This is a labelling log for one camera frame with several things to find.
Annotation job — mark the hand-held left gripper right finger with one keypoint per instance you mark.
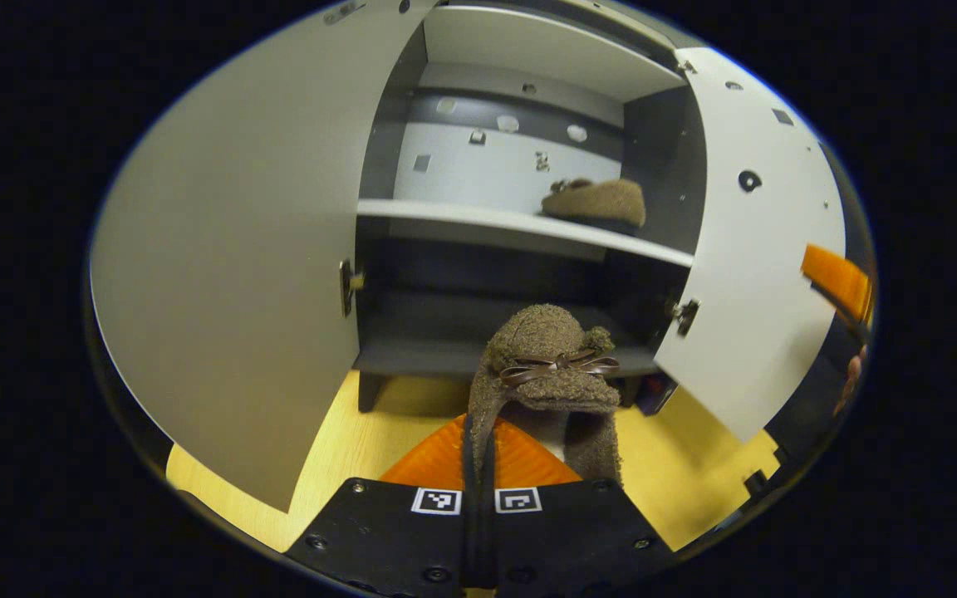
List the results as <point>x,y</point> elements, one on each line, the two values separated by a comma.
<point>570,540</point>

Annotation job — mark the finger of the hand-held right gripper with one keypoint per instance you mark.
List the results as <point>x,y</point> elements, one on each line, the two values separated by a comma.
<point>836,278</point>

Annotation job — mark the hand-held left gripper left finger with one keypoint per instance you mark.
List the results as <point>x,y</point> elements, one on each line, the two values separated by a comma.
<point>379,540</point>

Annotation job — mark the white shoe cabinet door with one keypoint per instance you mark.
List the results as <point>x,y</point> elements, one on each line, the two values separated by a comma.
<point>238,249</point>
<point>744,291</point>

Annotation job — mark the brown fuzzy shoe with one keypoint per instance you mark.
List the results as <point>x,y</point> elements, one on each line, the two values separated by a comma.
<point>545,332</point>
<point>603,202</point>

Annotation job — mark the white shoe cabinet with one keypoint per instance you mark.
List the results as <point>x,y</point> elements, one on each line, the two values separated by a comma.
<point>462,218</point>

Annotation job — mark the white cabinet shelf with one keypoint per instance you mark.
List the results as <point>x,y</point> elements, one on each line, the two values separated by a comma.
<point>462,218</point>
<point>545,50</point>

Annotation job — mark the blue-grey book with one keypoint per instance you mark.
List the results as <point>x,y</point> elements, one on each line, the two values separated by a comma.
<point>655,394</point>

